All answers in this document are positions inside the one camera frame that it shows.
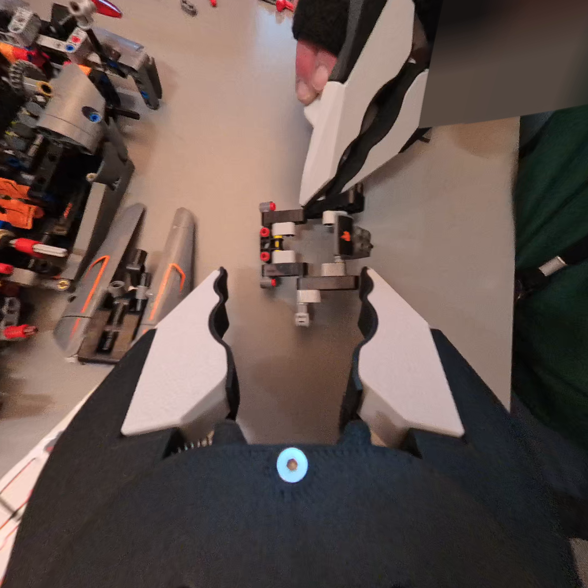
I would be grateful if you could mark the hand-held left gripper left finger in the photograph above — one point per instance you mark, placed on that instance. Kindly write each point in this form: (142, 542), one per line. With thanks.
(183, 367)

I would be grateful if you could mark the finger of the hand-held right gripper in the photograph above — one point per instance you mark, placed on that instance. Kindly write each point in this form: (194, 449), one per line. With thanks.
(335, 128)
(404, 124)

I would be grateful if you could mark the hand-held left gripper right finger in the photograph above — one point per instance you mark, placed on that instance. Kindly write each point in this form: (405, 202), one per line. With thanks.
(404, 376)

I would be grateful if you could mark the small black grey lego subassembly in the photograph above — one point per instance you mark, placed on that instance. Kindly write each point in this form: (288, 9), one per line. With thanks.
(344, 236)

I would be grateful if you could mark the red and grey lego connector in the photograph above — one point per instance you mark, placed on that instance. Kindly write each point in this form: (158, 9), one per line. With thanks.
(284, 4)

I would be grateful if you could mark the grey orange-striped lego wing panels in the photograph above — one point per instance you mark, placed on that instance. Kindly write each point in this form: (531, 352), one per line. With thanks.
(96, 280)

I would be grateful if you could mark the grey two-hole lego connector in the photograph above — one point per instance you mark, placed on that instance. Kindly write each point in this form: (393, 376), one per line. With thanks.
(188, 6)

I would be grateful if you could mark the large lego vehicle model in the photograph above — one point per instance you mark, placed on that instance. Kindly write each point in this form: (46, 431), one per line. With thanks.
(69, 115)

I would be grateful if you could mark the person's right hand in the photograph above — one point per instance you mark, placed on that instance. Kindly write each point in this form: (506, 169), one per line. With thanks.
(312, 73)

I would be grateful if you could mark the white sticker sheet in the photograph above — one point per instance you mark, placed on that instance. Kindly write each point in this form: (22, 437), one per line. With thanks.
(18, 496)

